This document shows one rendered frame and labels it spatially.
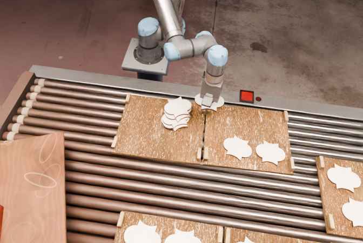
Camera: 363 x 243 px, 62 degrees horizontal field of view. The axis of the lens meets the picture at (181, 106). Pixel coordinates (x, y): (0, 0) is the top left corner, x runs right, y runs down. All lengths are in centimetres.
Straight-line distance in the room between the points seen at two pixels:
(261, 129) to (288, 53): 203
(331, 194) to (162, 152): 76
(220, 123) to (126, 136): 46
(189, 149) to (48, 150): 61
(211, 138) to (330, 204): 58
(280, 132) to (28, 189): 114
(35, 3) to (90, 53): 113
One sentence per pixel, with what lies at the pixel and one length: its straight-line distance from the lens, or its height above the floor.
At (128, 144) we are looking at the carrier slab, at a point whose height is 94.
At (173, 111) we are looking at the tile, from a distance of 148.
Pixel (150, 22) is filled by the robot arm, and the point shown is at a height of 111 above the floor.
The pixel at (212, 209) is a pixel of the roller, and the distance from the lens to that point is 135.
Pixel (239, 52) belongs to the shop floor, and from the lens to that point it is 334.
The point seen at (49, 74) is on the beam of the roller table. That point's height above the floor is 92.
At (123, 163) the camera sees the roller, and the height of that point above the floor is 92.
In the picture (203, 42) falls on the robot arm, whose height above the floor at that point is 136.
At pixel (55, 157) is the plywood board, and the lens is 136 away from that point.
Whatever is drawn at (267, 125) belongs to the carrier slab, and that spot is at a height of 94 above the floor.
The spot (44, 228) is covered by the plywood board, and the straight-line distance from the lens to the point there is 126.
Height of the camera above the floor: 218
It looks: 52 degrees down
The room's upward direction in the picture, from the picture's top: 4 degrees clockwise
